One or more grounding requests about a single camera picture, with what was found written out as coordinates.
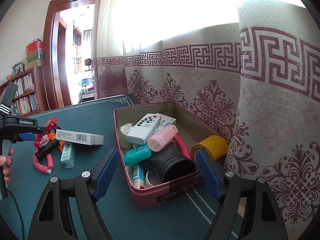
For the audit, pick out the pink rectangular tin box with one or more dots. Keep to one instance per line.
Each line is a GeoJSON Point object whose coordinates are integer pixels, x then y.
{"type": "Point", "coordinates": [190, 130]}

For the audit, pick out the patterned beige curtain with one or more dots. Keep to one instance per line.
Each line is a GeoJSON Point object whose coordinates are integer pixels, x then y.
{"type": "Point", "coordinates": [249, 69]}

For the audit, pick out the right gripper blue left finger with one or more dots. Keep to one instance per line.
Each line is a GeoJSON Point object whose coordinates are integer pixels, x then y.
{"type": "Point", "coordinates": [105, 172]}

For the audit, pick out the long white blue box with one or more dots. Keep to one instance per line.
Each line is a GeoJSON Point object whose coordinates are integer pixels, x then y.
{"type": "Point", "coordinates": [80, 137]}

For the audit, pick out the clear plastic wrap ball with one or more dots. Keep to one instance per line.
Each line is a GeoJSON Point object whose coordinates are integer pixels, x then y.
{"type": "Point", "coordinates": [124, 131]}

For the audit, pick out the red cylindrical snack tube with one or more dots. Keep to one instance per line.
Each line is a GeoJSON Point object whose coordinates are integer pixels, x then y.
{"type": "Point", "coordinates": [52, 122]}

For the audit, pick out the black cylindrical cup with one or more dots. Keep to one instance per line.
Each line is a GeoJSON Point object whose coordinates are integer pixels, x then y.
{"type": "Point", "coordinates": [169, 164]}

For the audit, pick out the teal patterned small box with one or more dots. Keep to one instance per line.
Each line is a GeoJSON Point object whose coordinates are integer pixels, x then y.
{"type": "Point", "coordinates": [68, 155]}

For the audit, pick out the black hair comb clip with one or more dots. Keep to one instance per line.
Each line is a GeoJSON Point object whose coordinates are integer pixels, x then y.
{"type": "Point", "coordinates": [43, 152]}

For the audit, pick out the white blue tube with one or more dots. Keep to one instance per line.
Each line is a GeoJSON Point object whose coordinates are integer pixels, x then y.
{"type": "Point", "coordinates": [138, 179]}

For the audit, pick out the orange cosmetic tube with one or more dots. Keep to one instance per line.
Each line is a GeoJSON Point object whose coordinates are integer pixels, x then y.
{"type": "Point", "coordinates": [58, 143]}

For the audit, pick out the pink hair roller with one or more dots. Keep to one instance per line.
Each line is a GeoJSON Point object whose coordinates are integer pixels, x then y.
{"type": "Point", "coordinates": [162, 138]}

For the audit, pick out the yellow tape roll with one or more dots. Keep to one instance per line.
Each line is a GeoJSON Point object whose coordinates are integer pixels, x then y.
{"type": "Point", "coordinates": [215, 145]}

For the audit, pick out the white blue medicine box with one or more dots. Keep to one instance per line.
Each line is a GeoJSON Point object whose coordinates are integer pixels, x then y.
{"type": "Point", "coordinates": [165, 120]}

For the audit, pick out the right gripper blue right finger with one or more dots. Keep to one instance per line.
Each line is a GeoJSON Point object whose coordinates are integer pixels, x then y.
{"type": "Point", "coordinates": [211, 171]}

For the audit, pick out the red candy wrapper packet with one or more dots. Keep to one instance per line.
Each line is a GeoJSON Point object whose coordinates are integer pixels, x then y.
{"type": "Point", "coordinates": [42, 140]}

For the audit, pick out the teal floss container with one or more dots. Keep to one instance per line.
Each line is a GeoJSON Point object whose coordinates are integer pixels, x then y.
{"type": "Point", "coordinates": [137, 154]}

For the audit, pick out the green felt table mat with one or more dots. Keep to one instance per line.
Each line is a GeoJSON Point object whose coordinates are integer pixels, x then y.
{"type": "Point", "coordinates": [93, 200]}

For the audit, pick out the person's left hand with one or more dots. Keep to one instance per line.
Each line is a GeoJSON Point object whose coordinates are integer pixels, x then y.
{"type": "Point", "coordinates": [5, 164]}

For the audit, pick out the white remote control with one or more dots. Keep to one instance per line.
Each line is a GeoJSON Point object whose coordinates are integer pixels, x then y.
{"type": "Point", "coordinates": [143, 129]}

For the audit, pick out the wooden bookshelf with books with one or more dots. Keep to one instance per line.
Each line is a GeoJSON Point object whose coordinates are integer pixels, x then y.
{"type": "Point", "coordinates": [30, 96]}

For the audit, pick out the stacked boxes on shelf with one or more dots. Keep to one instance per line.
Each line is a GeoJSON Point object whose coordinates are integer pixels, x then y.
{"type": "Point", "coordinates": [35, 53]}

